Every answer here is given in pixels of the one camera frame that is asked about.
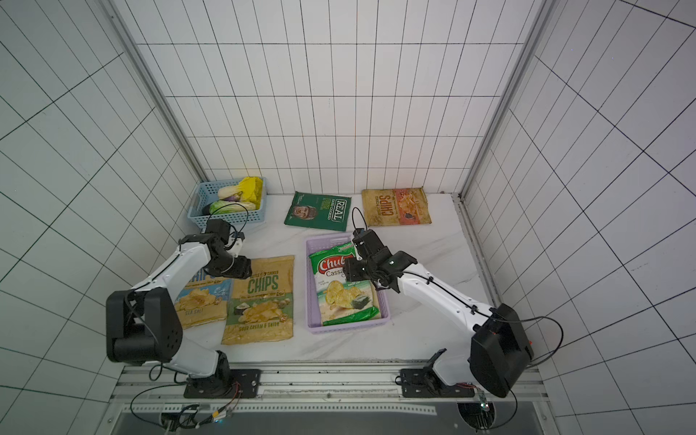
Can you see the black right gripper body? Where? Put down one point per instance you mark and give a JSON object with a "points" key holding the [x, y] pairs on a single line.
{"points": [[358, 269]]}

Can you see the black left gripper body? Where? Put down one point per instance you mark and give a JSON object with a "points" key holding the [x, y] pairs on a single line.
{"points": [[227, 265]]}

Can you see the green white cassava chips bag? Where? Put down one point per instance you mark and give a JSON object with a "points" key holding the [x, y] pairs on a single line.
{"points": [[341, 301]]}

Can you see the sea salt chips bag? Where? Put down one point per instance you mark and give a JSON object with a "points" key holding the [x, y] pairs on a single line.
{"points": [[203, 300]]}

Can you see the sour cream onion chips bag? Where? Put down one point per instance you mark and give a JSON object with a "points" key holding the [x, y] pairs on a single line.
{"points": [[261, 307]]}

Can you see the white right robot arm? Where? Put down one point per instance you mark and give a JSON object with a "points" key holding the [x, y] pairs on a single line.
{"points": [[498, 349]]}

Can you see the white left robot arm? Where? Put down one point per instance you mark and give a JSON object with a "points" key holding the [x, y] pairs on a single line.
{"points": [[142, 324]]}

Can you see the blue plastic basket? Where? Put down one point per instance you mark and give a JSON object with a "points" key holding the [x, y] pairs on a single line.
{"points": [[207, 193]]}

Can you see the brown orange chips bag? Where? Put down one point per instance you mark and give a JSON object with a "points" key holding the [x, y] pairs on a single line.
{"points": [[397, 207]]}

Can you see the yellow snack bag in basket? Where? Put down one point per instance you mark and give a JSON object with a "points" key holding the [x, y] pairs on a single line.
{"points": [[250, 190]]}

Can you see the purple plastic basket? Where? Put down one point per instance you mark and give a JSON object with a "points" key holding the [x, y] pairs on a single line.
{"points": [[314, 245]]}

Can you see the green REAL chips bag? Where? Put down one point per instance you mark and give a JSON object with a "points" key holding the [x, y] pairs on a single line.
{"points": [[325, 212]]}

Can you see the toy eggplant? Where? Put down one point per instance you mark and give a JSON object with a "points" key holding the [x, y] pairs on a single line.
{"points": [[206, 209]]}

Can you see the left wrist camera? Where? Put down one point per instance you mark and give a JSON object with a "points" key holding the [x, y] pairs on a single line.
{"points": [[237, 243]]}

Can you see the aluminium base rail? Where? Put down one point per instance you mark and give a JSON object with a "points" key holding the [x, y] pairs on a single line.
{"points": [[313, 386]]}

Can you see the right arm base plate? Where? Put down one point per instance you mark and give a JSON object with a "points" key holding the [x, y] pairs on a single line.
{"points": [[424, 384]]}

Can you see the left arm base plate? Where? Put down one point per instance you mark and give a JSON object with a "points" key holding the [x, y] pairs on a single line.
{"points": [[242, 384]]}

